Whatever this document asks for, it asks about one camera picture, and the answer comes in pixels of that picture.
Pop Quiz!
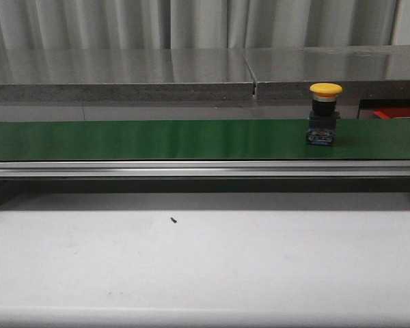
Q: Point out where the grey stone counter slab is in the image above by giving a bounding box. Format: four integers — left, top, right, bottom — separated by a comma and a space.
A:
0, 49, 254, 103
245, 45, 410, 101

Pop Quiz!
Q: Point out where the yellow push button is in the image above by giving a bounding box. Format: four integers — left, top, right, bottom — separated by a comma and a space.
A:
305, 83, 342, 146

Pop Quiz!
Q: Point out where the red plastic tray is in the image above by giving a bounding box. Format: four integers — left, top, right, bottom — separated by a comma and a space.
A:
373, 107, 410, 119

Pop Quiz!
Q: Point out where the aluminium conveyor frame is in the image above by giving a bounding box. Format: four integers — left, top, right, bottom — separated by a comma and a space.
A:
0, 160, 410, 213

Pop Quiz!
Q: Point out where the green conveyor belt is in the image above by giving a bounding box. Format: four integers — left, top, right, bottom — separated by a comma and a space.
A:
0, 119, 410, 161

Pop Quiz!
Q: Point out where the grey curtain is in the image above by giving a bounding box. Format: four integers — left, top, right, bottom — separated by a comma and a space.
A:
0, 1, 398, 50

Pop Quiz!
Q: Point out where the grey stone counter slab left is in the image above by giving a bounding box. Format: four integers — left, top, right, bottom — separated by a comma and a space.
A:
0, 49, 254, 103

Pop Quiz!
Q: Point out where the grey stone counter slab right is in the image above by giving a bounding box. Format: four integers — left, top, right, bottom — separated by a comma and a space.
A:
245, 45, 410, 101

